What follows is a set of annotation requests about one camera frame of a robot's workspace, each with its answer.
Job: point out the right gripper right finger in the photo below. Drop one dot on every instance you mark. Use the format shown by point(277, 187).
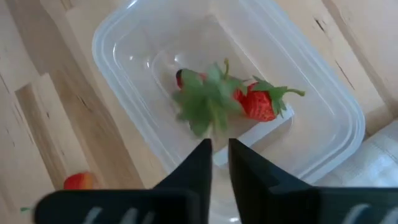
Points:
point(264, 199)

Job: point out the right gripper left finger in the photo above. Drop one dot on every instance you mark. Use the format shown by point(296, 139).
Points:
point(186, 202)

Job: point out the red strawberry with green leaves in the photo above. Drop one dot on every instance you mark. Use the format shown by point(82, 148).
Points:
point(77, 182)
point(202, 99)
point(258, 105)

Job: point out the clear plastic tupperware container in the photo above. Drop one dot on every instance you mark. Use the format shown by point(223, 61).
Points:
point(140, 62)

